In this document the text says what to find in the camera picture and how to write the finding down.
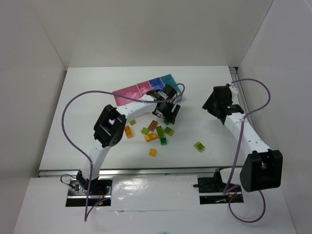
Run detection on brown lego brick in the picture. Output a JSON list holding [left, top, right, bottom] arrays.
[[148, 120, 158, 132]]

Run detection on lime sloped lego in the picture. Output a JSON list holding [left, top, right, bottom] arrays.
[[164, 127, 174, 136]]

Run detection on lime long lego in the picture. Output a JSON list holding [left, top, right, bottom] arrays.
[[156, 126, 164, 138]]

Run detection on lime small lego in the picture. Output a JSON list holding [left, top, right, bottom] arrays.
[[141, 127, 149, 135]]

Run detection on orange sloped lego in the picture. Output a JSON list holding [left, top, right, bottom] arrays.
[[145, 133, 157, 142]]

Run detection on orange square lego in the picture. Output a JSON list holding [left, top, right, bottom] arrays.
[[149, 149, 157, 156]]

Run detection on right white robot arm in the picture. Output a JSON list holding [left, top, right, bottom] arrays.
[[202, 84, 283, 192]]

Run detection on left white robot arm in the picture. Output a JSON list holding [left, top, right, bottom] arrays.
[[76, 84, 180, 190]]

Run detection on purple blue container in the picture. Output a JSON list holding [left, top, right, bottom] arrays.
[[148, 78, 164, 90]]

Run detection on small pink container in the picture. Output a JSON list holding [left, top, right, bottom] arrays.
[[136, 81, 153, 96]]

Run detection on light blue container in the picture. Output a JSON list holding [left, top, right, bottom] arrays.
[[160, 74, 181, 99]]

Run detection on dark green square lego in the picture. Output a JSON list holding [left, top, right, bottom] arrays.
[[160, 137, 168, 145]]

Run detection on lime lego by bin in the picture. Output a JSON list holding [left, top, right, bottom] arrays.
[[129, 119, 136, 125]]

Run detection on large pink container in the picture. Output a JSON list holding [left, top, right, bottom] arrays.
[[113, 85, 145, 106]]

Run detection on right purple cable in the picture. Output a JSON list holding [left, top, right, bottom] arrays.
[[223, 78, 272, 223]]

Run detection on purple cable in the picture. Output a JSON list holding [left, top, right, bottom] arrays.
[[60, 83, 186, 222], [223, 78, 272, 223]]

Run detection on aluminium rail right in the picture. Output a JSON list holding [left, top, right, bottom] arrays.
[[229, 67, 250, 113]]

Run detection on aluminium rail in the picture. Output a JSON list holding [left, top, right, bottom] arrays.
[[229, 67, 250, 113], [38, 167, 229, 177]]

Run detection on aluminium rail front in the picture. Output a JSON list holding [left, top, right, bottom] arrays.
[[38, 167, 229, 177]]

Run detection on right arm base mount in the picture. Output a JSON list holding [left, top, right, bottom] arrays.
[[193, 169, 244, 205]]

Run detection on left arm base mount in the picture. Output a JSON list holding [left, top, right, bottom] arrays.
[[60, 174, 113, 207]]

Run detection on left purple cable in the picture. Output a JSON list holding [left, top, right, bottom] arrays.
[[60, 83, 186, 222]]

